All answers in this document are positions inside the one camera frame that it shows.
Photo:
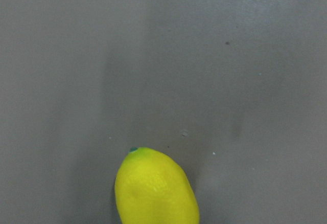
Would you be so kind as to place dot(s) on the yellow lemon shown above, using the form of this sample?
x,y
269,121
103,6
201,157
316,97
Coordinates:
x,y
150,187

